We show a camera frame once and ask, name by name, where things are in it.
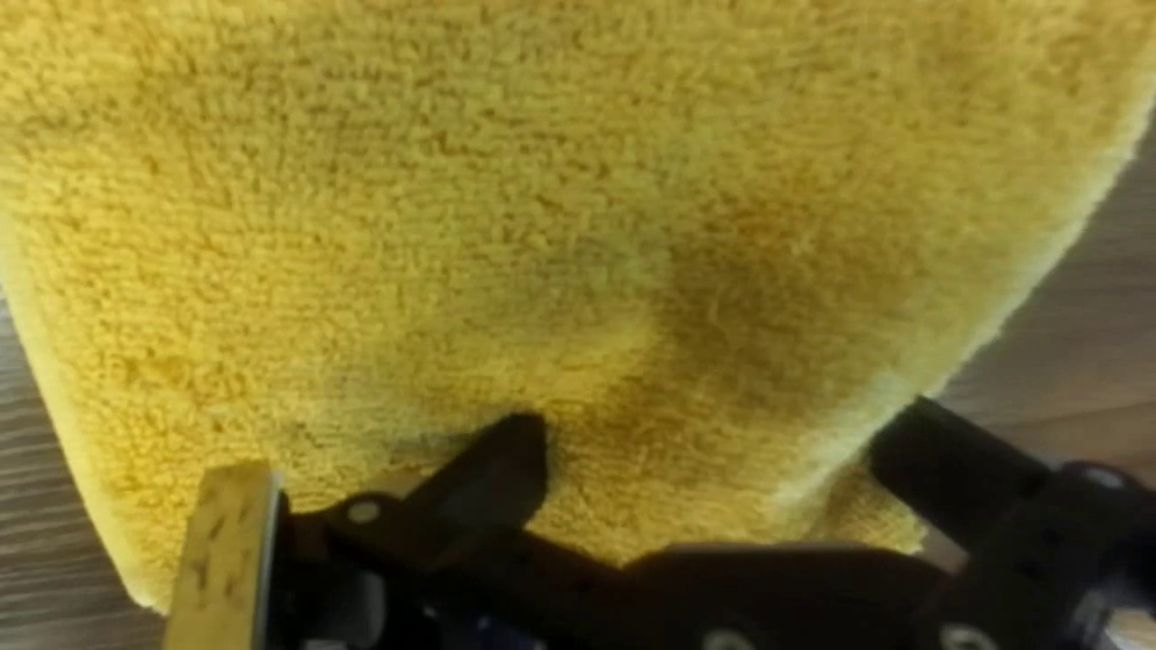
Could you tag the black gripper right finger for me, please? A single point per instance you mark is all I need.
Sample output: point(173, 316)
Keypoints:
point(1050, 551)

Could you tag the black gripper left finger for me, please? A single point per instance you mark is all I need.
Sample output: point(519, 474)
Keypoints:
point(361, 574)

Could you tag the yellow towel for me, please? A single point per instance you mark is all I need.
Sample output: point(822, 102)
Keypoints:
point(718, 244)

